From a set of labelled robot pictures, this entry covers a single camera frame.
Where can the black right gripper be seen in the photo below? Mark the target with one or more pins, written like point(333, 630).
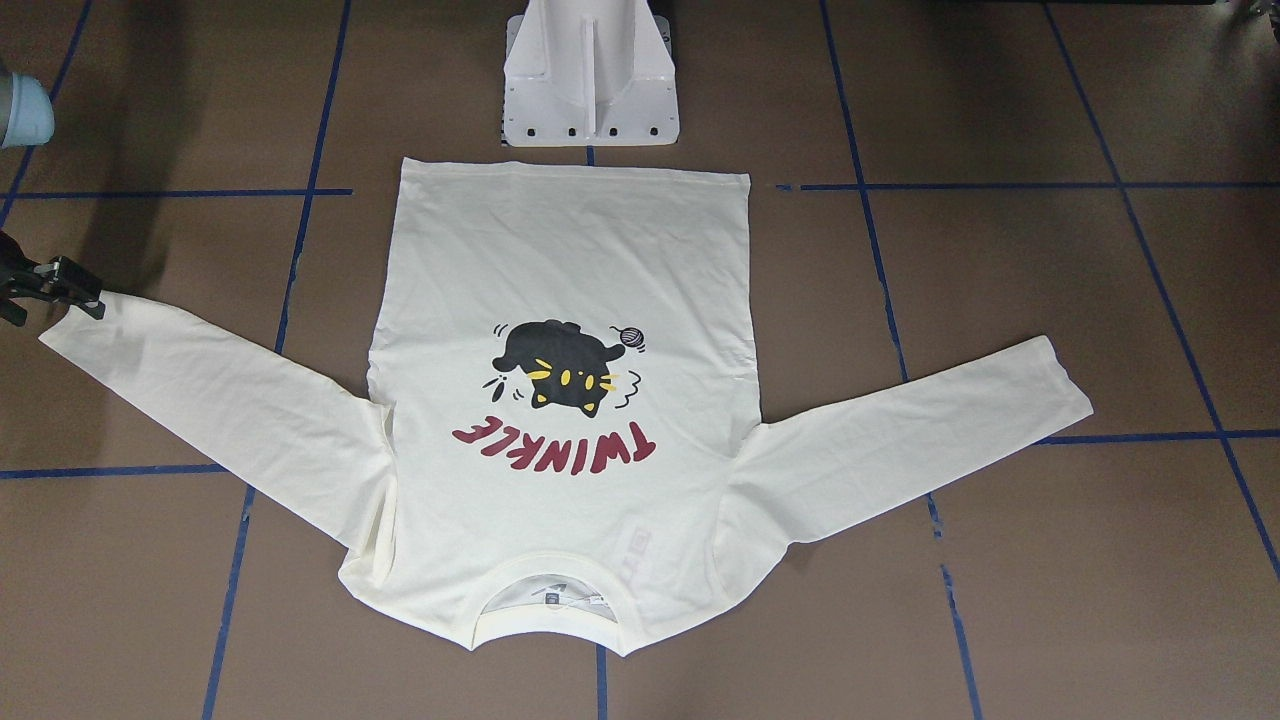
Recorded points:
point(52, 281)

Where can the cream long-sleeve Twinkle shirt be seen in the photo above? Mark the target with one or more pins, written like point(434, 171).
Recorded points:
point(562, 431)

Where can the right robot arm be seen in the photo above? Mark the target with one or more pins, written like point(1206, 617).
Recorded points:
point(27, 121)

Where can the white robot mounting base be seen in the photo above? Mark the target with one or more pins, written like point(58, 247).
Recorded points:
point(589, 73)

